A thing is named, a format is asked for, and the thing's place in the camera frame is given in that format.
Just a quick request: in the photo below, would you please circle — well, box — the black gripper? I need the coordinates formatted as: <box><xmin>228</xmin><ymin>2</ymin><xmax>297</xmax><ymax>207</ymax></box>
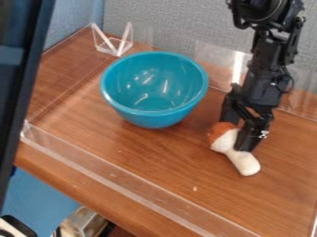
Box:
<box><xmin>220</xmin><ymin>71</ymin><xmax>290</xmax><ymax>152</ymax></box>

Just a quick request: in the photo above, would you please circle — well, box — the brown and white toy mushroom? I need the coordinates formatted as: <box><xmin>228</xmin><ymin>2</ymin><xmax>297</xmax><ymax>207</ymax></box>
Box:
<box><xmin>209</xmin><ymin>122</ymin><xmax>261</xmax><ymax>176</ymax></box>

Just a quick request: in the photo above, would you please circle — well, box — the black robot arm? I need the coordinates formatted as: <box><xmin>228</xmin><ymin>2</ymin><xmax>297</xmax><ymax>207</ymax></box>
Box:
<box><xmin>221</xmin><ymin>0</ymin><xmax>307</xmax><ymax>152</ymax></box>

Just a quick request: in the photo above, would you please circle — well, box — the blue plastic bowl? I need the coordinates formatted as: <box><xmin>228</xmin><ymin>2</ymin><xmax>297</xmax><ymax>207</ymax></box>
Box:
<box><xmin>99</xmin><ymin>51</ymin><xmax>209</xmax><ymax>129</ymax></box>

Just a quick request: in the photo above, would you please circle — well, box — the clear acrylic back barrier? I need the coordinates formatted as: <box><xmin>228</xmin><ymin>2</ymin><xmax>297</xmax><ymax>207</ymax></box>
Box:
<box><xmin>194</xmin><ymin>43</ymin><xmax>317</xmax><ymax>122</ymax></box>

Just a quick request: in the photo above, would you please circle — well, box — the clear acrylic barrier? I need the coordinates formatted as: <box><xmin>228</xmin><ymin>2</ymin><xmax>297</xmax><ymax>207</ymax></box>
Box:
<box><xmin>19</xmin><ymin>121</ymin><xmax>317</xmax><ymax>237</ymax></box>
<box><xmin>194</xmin><ymin>43</ymin><xmax>317</xmax><ymax>122</ymax></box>

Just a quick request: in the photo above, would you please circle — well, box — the clear acrylic front barrier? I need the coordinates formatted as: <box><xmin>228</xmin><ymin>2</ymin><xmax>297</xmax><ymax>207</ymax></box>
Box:
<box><xmin>19</xmin><ymin>121</ymin><xmax>317</xmax><ymax>237</ymax></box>

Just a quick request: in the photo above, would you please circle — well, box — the clear box under table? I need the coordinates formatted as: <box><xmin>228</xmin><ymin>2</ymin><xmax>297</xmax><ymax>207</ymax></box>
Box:
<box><xmin>59</xmin><ymin>206</ymin><xmax>109</xmax><ymax>237</ymax></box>

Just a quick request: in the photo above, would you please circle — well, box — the black and white object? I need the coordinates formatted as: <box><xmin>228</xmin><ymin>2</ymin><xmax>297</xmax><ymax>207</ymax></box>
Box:
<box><xmin>0</xmin><ymin>215</ymin><xmax>39</xmax><ymax>237</ymax></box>

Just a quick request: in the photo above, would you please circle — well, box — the clear acrylic corner bracket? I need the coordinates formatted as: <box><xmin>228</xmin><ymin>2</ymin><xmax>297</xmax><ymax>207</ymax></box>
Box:
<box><xmin>91</xmin><ymin>22</ymin><xmax>134</xmax><ymax>57</ymax></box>

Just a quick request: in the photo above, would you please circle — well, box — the dark blue foreground post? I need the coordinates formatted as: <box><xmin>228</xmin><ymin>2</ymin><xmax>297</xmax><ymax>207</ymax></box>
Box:
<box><xmin>0</xmin><ymin>0</ymin><xmax>56</xmax><ymax>211</ymax></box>

